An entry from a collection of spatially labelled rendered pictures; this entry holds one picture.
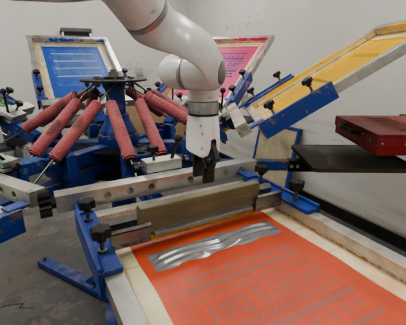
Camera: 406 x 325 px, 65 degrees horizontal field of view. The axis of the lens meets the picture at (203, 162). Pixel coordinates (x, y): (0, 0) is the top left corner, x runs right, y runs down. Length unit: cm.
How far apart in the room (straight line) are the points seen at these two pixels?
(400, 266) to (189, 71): 59
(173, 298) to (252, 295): 15
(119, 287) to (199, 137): 36
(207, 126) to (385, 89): 219
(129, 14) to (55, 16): 431
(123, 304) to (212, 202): 36
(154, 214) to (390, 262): 53
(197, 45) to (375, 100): 235
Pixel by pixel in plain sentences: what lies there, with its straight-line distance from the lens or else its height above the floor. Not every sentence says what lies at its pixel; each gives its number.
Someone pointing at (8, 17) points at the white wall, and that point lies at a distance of 482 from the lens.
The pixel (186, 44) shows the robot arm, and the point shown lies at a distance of 60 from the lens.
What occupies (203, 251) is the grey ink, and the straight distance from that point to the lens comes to 80.
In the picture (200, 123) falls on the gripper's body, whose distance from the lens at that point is 76.
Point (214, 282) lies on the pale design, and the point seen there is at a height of 96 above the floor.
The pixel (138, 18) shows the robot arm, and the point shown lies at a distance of 56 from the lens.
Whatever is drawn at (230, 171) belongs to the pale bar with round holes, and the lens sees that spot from 114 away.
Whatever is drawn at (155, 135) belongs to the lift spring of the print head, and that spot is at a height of 111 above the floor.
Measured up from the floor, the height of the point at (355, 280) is 96.
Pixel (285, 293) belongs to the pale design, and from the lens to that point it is 71.
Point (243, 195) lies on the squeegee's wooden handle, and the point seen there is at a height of 103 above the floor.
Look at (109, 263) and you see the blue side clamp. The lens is 71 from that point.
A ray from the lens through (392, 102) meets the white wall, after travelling 279.
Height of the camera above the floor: 140
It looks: 18 degrees down
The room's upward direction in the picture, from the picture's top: straight up
